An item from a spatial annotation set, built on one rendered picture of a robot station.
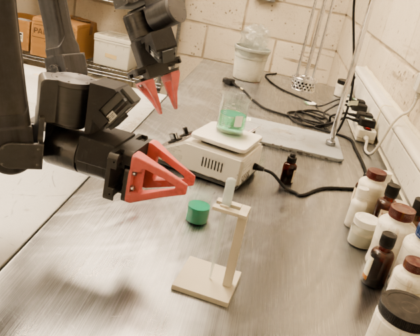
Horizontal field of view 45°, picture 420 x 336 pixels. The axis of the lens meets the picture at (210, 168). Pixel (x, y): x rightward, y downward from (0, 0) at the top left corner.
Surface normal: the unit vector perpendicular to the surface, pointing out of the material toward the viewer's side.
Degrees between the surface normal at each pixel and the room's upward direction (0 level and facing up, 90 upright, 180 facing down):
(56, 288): 0
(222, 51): 90
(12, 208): 0
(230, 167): 90
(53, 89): 90
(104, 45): 92
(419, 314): 0
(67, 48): 68
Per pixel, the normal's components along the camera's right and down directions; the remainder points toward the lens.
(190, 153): -0.40, 0.29
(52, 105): 0.37, 0.43
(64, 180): 0.18, -0.91
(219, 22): -0.15, 0.36
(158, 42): 0.39, 0.04
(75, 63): 0.84, -0.02
